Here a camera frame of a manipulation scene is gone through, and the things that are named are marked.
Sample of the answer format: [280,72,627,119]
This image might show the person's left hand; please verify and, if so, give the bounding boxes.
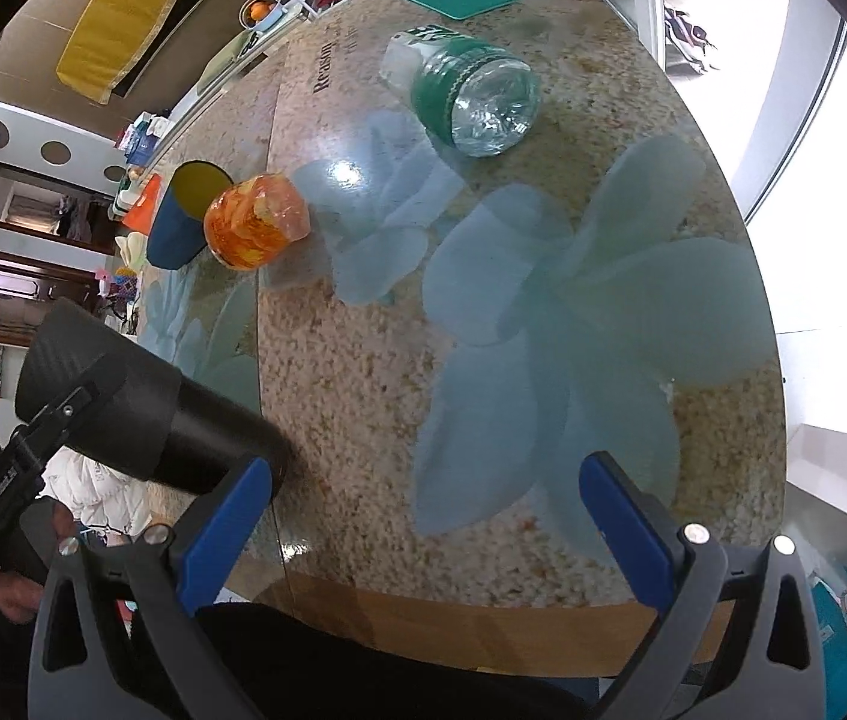
[0,574,45,623]

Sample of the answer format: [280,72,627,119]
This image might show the orange bag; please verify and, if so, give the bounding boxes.
[121,175,163,230]

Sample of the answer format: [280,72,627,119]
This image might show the green mat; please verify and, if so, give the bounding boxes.
[202,28,267,87]

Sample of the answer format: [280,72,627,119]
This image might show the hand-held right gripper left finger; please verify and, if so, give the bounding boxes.
[27,454,274,720]

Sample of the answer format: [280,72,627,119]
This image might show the white padded jacket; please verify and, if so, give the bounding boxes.
[40,454,152,541]

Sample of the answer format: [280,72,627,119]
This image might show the bowl of oranges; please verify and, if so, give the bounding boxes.
[239,0,285,31]

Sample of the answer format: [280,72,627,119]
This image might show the dark patterned slippers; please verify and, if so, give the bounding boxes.
[665,7,717,74]

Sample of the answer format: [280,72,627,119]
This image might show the blue cup with yellow inside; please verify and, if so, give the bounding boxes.
[145,160,235,269]

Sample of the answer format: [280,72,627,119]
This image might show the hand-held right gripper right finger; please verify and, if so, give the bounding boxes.
[578,451,828,720]

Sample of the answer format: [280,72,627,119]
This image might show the orange patterned glass cup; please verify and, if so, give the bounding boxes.
[203,172,310,269]

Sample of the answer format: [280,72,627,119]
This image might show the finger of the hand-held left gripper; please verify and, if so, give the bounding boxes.
[12,375,124,460]

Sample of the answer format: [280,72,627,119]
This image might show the brown wooden door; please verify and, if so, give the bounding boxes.
[0,244,105,350]

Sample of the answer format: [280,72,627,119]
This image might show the yellow cloth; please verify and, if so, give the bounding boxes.
[55,0,218,104]

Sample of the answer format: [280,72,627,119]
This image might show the clear plastic bottle green label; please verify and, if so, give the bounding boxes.
[380,26,542,158]

